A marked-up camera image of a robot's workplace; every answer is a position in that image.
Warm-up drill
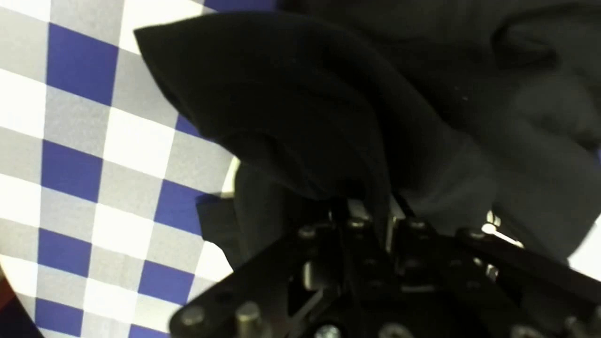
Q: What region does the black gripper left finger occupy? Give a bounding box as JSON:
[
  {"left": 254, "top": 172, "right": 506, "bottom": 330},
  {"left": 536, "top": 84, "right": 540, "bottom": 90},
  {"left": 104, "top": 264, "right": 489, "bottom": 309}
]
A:
[{"left": 170, "top": 198, "right": 382, "bottom": 338}]

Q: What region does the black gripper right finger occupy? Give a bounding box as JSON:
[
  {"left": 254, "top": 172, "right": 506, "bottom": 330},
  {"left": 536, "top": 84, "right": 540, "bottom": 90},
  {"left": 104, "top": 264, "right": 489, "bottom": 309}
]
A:
[{"left": 388, "top": 197, "right": 601, "bottom": 338}]

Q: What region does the black t-shirt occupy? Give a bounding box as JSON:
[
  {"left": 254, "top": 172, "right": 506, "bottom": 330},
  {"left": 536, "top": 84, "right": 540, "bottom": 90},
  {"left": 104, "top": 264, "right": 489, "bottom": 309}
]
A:
[{"left": 134, "top": 0, "right": 601, "bottom": 277}]

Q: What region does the blue white checkered tablecloth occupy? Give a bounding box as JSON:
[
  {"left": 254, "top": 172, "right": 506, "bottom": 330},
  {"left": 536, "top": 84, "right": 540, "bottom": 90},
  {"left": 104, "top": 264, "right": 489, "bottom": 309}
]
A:
[{"left": 0, "top": 0, "right": 601, "bottom": 338}]

